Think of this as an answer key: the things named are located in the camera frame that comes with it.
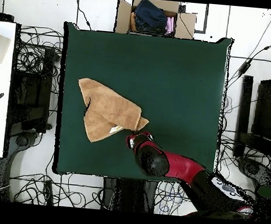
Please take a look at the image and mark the brown cardboard box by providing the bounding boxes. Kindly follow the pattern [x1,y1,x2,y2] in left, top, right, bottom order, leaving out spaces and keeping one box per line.
[114,0,199,40]

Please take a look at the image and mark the tan terry towel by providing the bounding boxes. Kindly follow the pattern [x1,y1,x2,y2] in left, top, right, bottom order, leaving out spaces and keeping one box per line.
[73,76,153,148]

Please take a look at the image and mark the dark green table cloth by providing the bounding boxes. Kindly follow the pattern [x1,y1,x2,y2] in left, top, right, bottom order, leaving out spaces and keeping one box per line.
[50,22,234,189]

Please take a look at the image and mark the blue denim jeans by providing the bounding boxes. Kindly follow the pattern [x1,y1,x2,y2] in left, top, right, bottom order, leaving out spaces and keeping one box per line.
[132,0,171,35]

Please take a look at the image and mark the black metal frame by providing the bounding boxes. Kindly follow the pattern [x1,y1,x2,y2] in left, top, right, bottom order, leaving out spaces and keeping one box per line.
[232,74,271,162]

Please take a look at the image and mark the black power adapter cable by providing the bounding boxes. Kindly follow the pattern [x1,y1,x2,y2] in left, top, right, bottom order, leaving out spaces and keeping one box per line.
[228,22,271,81]

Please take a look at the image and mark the pink cloth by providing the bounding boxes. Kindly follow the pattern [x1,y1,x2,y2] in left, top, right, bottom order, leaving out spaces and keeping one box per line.
[164,16,175,36]

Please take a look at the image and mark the black equipment rack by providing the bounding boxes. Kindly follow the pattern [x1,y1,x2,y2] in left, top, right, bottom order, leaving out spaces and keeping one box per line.
[7,44,57,134]

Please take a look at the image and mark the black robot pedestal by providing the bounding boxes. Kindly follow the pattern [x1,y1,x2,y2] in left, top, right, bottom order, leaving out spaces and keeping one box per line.
[100,176,159,215]

